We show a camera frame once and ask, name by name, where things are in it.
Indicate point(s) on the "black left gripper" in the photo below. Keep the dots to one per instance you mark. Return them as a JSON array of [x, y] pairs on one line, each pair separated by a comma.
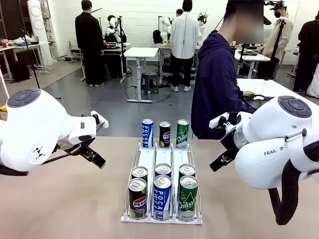
[[72, 147]]

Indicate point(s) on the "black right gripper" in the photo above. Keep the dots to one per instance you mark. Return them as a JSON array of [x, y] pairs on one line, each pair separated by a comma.
[[233, 142]]

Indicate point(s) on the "green Chilsung cider can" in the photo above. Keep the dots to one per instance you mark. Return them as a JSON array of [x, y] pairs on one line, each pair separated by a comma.
[[188, 199], [182, 135], [187, 170]]

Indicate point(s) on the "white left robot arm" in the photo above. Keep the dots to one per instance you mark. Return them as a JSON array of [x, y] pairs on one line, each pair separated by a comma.
[[30, 119]]

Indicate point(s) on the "person's right forearm purple sleeve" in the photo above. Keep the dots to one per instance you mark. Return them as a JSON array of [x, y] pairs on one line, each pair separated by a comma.
[[245, 104]]

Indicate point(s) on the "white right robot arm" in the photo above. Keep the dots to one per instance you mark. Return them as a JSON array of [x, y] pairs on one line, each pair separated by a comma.
[[261, 161]]

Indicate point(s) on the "person in purple jacket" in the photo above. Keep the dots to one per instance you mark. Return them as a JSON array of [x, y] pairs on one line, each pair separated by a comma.
[[214, 87]]

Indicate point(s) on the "person in white shirt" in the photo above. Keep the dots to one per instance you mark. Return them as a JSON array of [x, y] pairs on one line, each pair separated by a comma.
[[184, 37]]

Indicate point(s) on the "masked person in beige jacket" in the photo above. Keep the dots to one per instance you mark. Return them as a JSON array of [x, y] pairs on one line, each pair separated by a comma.
[[281, 37]]

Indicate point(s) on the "person in black jacket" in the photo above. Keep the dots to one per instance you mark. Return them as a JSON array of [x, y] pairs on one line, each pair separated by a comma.
[[309, 49]]

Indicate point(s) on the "person's right hand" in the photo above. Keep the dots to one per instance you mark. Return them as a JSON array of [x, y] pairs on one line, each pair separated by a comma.
[[248, 93]]

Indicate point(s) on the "black Pepsi can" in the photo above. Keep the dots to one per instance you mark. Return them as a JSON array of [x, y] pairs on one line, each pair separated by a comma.
[[139, 172], [137, 199], [165, 135]]

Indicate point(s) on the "blue Pocari Sweat can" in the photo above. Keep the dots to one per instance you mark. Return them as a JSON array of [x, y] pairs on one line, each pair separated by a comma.
[[147, 134], [163, 169], [162, 199]]

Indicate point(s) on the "clear acrylic can rack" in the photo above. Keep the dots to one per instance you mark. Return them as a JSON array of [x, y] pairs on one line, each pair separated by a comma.
[[163, 156]]

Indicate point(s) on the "large white table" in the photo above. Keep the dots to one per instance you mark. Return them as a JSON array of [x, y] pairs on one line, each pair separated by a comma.
[[269, 85]]

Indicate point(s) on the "black microphone stand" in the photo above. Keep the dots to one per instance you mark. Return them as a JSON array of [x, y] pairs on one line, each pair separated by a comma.
[[37, 83]]

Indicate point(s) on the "grey plastic stool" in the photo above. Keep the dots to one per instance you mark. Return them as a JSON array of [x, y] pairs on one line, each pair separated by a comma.
[[149, 76]]

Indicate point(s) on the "yellow plastic crate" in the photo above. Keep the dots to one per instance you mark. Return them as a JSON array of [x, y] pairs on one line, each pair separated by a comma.
[[2, 108]]

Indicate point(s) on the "white desk with laptop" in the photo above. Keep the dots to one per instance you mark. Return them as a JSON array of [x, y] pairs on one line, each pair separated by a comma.
[[259, 57]]

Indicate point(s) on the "black bag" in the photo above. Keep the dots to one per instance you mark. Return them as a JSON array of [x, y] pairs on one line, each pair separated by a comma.
[[21, 72]]

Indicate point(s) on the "white standing desk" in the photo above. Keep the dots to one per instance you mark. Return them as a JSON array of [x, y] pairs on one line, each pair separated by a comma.
[[142, 52]]

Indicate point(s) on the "man in black clothes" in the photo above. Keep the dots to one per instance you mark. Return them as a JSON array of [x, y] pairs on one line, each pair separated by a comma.
[[88, 37]]

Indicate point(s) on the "white cluttered side table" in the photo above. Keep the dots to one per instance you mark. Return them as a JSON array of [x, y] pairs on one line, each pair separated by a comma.
[[22, 47]]

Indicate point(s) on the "white humanoid robot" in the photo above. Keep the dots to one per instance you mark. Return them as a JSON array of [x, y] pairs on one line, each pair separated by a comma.
[[165, 25], [111, 25]]

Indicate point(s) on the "black backpack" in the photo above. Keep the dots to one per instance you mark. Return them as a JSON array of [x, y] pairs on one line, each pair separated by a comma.
[[157, 37]]

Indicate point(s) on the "white tower air conditioner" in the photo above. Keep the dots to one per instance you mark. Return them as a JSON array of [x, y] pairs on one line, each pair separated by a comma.
[[37, 25]]

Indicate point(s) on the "red cup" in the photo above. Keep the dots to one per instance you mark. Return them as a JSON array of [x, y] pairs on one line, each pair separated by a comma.
[[4, 44]]

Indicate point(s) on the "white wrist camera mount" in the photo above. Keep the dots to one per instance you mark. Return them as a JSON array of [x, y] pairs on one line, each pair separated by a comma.
[[219, 120], [101, 122]]

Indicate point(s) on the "black camera tripod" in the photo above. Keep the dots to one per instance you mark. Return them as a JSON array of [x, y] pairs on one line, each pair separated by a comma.
[[275, 49]]

